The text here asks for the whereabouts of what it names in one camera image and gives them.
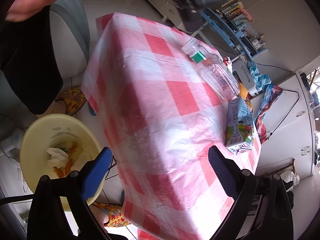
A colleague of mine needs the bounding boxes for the large yellow mango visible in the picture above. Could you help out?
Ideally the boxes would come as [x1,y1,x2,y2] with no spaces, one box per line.
[237,82,248,98]

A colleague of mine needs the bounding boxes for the white tissue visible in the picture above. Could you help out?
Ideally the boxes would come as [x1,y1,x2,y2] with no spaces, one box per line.
[46,147,69,168]
[69,144,96,173]

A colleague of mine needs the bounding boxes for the blue plastic bags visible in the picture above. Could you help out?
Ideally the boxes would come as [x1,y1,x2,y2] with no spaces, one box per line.
[246,61,272,92]

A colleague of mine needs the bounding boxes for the long orange peel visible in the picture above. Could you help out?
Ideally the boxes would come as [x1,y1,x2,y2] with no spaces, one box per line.
[64,142,78,170]

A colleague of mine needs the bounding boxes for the white storage stool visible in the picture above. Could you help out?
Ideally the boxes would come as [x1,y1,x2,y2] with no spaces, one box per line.
[231,55,259,98]

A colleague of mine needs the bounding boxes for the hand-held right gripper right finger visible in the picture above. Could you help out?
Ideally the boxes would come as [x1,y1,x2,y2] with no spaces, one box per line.
[208,145,294,240]

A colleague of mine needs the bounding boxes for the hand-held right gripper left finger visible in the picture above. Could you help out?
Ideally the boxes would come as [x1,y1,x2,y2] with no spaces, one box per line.
[26,147,113,240]

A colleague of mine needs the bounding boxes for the white television cabinet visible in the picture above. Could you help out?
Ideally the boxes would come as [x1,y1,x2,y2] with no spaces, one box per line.
[141,0,187,29]

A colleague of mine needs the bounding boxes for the grey plastic chair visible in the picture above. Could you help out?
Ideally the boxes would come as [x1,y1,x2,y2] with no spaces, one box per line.
[49,0,91,79]

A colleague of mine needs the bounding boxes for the white plastic bag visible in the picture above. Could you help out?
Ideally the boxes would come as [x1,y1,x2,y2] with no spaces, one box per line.
[280,170,301,187]

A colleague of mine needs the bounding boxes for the row of books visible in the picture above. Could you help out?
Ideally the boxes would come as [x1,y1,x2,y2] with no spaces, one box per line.
[216,0,247,22]

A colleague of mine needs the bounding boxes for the clear plastic bottle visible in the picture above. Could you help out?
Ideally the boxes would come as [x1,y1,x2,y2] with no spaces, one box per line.
[182,39,241,102]

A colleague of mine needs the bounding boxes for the pink checked tablecloth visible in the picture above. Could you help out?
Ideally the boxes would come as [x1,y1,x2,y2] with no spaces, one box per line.
[81,12,262,240]

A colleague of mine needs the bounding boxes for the colourful drawstring bag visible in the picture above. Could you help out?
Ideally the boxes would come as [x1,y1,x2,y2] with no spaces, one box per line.
[254,84,284,145]

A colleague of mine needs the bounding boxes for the blue milk carton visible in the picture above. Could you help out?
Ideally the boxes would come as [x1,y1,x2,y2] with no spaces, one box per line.
[225,97,256,155]

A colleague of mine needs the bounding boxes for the blue study desk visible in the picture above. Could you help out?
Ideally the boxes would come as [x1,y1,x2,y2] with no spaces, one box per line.
[200,7,269,63]

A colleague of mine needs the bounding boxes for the yellow plastic bin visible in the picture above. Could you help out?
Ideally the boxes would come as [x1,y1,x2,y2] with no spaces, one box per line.
[19,114,106,212]

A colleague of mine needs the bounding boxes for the floral slipper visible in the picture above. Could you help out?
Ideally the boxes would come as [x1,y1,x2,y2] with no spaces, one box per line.
[94,201,132,228]
[55,86,87,117]

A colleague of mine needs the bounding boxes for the person's black pants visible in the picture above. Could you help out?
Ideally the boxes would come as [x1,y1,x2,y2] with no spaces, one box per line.
[0,5,63,115]

